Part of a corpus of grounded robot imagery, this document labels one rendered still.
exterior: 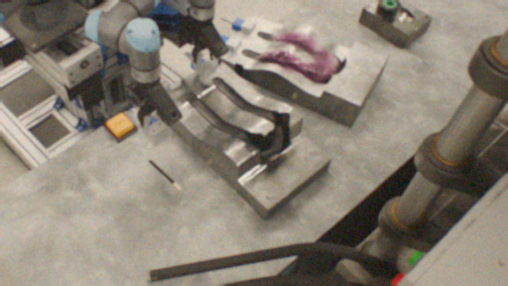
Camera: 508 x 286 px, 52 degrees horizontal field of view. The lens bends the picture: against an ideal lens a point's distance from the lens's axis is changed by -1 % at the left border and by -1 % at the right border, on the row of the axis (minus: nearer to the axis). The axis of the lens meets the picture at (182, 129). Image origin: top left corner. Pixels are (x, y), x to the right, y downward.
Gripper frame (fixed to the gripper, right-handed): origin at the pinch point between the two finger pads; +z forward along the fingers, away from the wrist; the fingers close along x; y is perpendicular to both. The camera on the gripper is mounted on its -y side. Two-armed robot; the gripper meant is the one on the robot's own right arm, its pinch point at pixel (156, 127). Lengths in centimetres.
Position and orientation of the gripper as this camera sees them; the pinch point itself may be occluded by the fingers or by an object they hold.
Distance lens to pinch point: 144.6
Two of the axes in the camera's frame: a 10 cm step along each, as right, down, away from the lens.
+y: -6.3, -6.1, 4.8
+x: -7.7, 5.1, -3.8
